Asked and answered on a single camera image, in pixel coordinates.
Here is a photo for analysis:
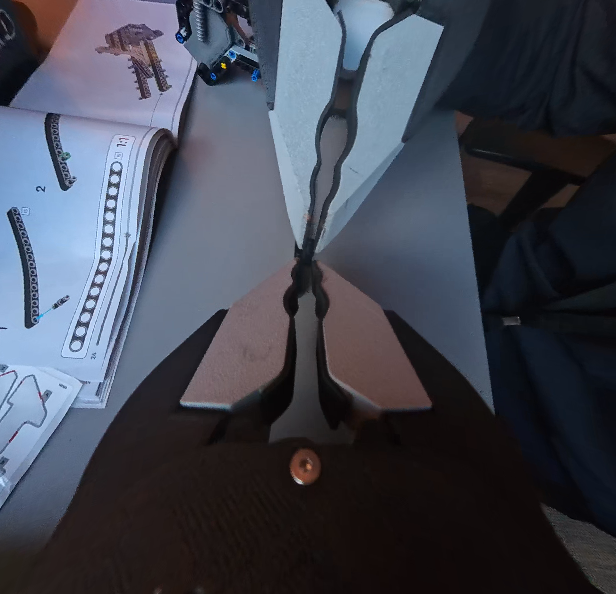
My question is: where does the person's dark blue clothing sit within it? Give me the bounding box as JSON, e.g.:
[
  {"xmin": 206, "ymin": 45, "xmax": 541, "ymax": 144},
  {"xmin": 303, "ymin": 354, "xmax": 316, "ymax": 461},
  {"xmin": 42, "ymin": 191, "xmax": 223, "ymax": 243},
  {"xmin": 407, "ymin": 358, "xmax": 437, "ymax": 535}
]
[{"xmin": 435, "ymin": 0, "xmax": 616, "ymax": 539}]

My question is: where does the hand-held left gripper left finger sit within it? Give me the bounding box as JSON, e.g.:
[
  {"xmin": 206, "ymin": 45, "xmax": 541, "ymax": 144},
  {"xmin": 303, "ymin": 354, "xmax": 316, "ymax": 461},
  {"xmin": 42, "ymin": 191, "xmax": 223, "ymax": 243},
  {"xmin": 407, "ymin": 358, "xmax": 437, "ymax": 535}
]
[{"xmin": 179, "ymin": 258, "xmax": 296, "ymax": 426}]

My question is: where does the partly built lego model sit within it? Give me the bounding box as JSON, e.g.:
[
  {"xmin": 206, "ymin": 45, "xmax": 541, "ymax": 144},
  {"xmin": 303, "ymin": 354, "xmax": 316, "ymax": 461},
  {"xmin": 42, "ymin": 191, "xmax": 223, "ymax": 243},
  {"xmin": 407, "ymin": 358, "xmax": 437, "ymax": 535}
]
[{"xmin": 175, "ymin": 0, "xmax": 263, "ymax": 87}]

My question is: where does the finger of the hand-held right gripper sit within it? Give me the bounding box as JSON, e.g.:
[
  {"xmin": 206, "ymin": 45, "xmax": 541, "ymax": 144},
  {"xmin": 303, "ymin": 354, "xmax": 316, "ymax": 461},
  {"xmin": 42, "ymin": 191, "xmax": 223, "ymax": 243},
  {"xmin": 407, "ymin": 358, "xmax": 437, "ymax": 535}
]
[
  {"xmin": 312, "ymin": 0, "xmax": 499, "ymax": 249},
  {"xmin": 248, "ymin": 0, "xmax": 346, "ymax": 248}
]

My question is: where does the black lego set box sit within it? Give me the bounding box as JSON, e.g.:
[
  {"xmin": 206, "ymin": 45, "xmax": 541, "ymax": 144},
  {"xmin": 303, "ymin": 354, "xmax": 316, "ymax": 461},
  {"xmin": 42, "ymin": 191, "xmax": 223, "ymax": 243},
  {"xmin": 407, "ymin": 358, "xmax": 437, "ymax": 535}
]
[{"xmin": 0, "ymin": 0, "xmax": 41, "ymax": 106}]

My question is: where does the lego sticker sheet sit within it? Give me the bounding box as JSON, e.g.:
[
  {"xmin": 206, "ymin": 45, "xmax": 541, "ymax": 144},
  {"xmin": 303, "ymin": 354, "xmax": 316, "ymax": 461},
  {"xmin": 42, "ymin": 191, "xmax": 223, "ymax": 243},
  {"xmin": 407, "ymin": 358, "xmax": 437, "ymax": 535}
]
[{"xmin": 0, "ymin": 363, "xmax": 83, "ymax": 508}]

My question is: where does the open lego instruction booklet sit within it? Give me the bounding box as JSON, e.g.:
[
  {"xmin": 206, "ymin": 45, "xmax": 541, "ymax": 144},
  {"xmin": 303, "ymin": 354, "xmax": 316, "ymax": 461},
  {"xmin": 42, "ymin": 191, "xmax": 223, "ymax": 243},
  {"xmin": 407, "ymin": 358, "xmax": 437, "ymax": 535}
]
[{"xmin": 0, "ymin": 0, "xmax": 200, "ymax": 409}]

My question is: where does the black office chair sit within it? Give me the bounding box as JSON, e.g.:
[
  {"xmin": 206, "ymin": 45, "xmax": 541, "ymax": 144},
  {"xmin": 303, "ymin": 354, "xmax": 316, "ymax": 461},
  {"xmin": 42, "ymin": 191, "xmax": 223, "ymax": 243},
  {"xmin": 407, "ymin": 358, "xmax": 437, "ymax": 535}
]
[{"xmin": 459, "ymin": 117, "xmax": 616, "ymax": 248}]

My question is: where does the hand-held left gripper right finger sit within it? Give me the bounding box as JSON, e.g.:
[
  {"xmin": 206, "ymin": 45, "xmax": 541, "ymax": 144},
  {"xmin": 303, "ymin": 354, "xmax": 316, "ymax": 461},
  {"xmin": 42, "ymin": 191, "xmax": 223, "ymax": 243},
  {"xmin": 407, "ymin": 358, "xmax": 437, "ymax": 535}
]
[{"xmin": 310, "ymin": 261, "xmax": 432, "ymax": 428}]

